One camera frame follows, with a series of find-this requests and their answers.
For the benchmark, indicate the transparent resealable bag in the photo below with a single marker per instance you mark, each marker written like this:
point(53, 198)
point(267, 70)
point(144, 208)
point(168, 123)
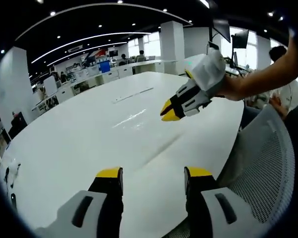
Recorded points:
point(131, 119)

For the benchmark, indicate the long curved ceiling light strip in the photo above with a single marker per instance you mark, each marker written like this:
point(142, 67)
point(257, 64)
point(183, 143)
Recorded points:
point(89, 38)

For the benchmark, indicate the ceiling air vent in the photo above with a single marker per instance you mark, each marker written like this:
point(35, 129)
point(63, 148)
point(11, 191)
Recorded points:
point(75, 48)

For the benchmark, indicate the red blue wall graphic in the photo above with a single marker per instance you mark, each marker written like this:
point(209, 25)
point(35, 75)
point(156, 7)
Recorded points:
point(95, 55)

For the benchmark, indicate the blue box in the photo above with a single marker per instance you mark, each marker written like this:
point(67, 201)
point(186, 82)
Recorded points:
point(104, 67)

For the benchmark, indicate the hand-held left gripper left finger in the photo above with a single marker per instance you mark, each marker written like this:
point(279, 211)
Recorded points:
point(104, 205)

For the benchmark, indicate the white mesh office chair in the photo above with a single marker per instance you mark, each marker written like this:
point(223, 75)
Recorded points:
point(263, 161)

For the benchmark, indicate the white desk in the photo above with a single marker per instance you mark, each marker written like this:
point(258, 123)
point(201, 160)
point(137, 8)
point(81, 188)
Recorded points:
point(238, 70)

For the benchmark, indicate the white board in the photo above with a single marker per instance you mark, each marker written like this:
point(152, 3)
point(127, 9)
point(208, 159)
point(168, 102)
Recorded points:
point(50, 85)

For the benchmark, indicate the bright window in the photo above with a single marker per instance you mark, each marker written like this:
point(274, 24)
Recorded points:
point(151, 44)

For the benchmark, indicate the group of round ceiling spotlights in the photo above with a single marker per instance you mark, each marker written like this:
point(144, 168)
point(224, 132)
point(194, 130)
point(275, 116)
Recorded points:
point(100, 25)

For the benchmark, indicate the black monitor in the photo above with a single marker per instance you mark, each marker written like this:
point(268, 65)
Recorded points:
point(222, 29)
point(241, 39)

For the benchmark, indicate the dark wall screen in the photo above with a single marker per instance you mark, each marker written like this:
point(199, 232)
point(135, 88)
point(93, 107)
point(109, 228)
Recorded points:
point(113, 53)

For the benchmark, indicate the short curved ceiling light strip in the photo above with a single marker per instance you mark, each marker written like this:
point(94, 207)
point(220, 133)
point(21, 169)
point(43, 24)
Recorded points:
point(89, 48)

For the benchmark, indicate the wide white pillar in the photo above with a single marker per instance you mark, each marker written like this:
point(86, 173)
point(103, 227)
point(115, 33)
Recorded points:
point(11, 81)

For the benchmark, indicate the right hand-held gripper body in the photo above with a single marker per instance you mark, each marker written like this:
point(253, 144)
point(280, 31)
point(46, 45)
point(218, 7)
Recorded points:
point(208, 72)

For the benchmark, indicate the narrow white pillar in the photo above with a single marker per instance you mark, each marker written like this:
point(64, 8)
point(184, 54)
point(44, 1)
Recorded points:
point(172, 47)

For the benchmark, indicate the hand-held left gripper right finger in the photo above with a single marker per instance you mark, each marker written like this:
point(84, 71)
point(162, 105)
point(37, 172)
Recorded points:
point(208, 210)

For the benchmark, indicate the crumpled white wrapper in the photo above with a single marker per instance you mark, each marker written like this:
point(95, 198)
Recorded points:
point(15, 168)

